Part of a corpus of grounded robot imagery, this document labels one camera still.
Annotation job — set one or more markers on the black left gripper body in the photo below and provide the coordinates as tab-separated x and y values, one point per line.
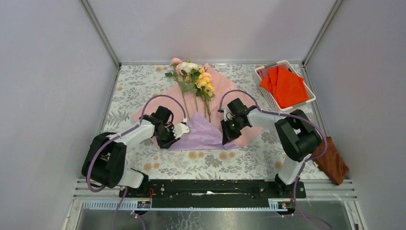
166	137

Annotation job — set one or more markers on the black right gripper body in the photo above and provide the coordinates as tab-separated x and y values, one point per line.
232	128

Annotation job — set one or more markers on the pink and purple wrapping paper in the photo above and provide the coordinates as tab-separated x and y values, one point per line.
204	135

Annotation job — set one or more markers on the yellow fake flower bunch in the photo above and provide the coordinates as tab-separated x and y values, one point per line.
199	82

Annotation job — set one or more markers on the white fake flower stem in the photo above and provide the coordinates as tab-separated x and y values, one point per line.
188	68

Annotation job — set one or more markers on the pink fake flower stem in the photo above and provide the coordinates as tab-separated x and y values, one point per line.
176	75

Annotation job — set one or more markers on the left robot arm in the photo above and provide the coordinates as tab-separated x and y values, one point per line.
105	165

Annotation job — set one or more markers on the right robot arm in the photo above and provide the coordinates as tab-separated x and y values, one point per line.
298	136

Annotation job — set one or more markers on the floral patterned tablecloth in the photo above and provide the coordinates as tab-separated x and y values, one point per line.
262	158

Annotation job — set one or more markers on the orange folded paper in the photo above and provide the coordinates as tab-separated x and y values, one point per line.
288	90

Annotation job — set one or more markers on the brown cloth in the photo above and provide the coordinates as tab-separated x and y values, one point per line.
332	164

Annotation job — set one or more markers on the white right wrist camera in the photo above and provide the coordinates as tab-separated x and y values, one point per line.
227	114

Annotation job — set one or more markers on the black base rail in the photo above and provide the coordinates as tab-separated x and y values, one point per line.
214	193

